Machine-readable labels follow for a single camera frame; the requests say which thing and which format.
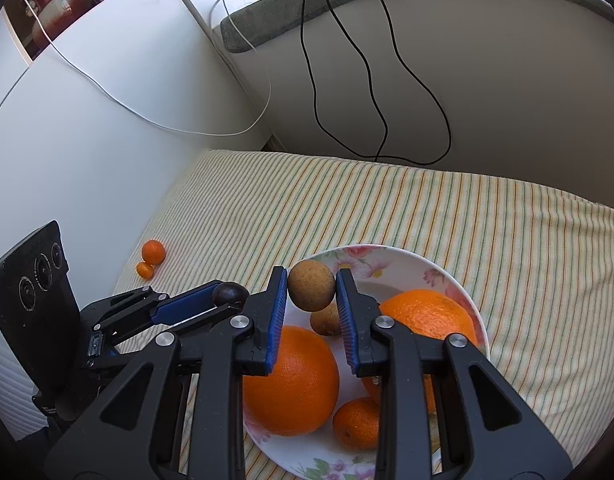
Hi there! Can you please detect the black cable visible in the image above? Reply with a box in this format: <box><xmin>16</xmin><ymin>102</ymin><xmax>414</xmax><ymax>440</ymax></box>
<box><xmin>300</xmin><ymin>0</ymin><xmax>452</xmax><ymax>166</ymax></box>
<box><xmin>325</xmin><ymin>0</ymin><xmax>390</xmax><ymax>162</ymax></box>

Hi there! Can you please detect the brown round longan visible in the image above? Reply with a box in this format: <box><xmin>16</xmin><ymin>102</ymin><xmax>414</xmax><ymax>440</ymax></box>
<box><xmin>287</xmin><ymin>259</ymin><xmax>336</xmax><ymax>312</ymax></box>
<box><xmin>309</xmin><ymin>300</ymin><xmax>344</xmax><ymax>337</ymax></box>

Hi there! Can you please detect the striped bed sheet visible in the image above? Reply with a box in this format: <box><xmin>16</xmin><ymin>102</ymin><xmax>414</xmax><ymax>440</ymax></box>
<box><xmin>109</xmin><ymin>149</ymin><xmax>614</xmax><ymax>480</ymax></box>

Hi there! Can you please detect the grey-green sill mat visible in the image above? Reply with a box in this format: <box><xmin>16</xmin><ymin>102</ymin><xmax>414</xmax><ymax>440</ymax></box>
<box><xmin>219</xmin><ymin>0</ymin><xmax>614</xmax><ymax>54</ymax></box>

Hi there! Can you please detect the large orange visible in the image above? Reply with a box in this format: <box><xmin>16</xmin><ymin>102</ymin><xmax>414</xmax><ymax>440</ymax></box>
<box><xmin>243</xmin><ymin>325</ymin><xmax>340</xmax><ymax>437</ymax></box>
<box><xmin>362</xmin><ymin>289</ymin><xmax>480</xmax><ymax>413</ymax></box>

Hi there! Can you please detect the mandarin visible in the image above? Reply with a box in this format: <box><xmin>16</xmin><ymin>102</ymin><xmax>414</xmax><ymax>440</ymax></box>
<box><xmin>332</xmin><ymin>397</ymin><xmax>382</xmax><ymax>452</ymax></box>
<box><xmin>141</xmin><ymin>240</ymin><xmax>166</xmax><ymax>265</ymax></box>

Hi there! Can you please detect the dark purple grape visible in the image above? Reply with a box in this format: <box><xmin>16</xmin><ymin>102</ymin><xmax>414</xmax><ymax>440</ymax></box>
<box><xmin>212</xmin><ymin>282</ymin><xmax>250</xmax><ymax>309</ymax></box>

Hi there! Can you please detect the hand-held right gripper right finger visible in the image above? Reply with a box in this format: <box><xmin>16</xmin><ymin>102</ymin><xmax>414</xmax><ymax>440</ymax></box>
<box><xmin>335</xmin><ymin>268</ymin><xmax>572</xmax><ymax>480</ymax></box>

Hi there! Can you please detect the white floral plate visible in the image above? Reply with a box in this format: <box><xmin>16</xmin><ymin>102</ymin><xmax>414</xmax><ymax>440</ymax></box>
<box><xmin>242</xmin><ymin>244</ymin><xmax>490</xmax><ymax>480</ymax></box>

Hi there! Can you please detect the white cable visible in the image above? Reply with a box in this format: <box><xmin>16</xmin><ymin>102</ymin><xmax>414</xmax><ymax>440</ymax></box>
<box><xmin>14</xmin><ymin>0</ymin><xmax>274</xmax><ymax>137</ymax></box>

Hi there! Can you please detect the red round pot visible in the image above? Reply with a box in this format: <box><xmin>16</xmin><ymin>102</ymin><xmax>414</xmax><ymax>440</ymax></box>
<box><xmin>24</xmin><ymin>0</ymin><xmax>86</xmax><ymax>52</ymax></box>

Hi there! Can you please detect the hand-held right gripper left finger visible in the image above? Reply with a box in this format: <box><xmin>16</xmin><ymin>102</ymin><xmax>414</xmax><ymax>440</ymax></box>
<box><xmin>47</xmin><ymin>266</ymin><xmax>290</xmax><ymax>480</ymax></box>

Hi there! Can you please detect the white cabinet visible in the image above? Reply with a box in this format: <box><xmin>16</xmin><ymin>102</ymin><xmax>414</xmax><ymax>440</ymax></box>
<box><xmin>0</xmin><ymin>0</ymin><xmax>275</xmax><ymax>321</ymax></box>

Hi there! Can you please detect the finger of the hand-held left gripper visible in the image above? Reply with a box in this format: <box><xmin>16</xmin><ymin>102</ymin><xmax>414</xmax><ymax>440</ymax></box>
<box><xmin>104</xmin><ymin>301</ymin><xmax>250</xmax><ymax>357</ymax></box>
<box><xmin>149</xmin><ymin>282</ymin><xmax>224</xmax><ymax>326</ymax></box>

